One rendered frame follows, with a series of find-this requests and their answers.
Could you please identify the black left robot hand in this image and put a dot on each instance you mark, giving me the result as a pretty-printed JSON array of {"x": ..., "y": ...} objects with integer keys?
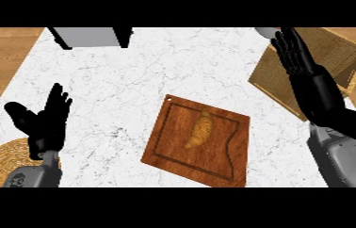
[{"x": 51, "y": 125}]

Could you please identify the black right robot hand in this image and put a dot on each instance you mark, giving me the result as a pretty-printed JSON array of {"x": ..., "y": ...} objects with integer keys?
[{"x": 320, "y": 93}]

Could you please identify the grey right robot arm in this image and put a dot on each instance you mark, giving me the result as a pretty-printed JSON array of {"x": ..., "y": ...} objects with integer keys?
[{"x": 336, "y": 158}]

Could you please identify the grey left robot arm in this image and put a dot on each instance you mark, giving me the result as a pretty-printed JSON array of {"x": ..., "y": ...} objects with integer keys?
[{"x": 38, "y": 172}]

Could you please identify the round wicker basket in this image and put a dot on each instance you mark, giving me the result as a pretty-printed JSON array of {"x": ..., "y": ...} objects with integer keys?
[{"x": 14, "y": 159}]

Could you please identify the golden croissant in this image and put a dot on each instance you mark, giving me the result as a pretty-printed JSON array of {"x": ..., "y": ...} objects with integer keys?
[{"x": 202, "y": 130}]

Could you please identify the brown wooden cutting board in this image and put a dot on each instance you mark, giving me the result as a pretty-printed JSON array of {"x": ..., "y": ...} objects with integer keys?
[{"x": 200, "y": 142}]

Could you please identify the pale grey round object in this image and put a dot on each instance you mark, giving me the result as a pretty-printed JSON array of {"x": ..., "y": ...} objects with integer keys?
[{"x": 267, "y": 32}]

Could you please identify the grey appliance with black frame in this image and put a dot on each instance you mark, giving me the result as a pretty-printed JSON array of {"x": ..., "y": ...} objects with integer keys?
[{"x": 91, "y": 36}]

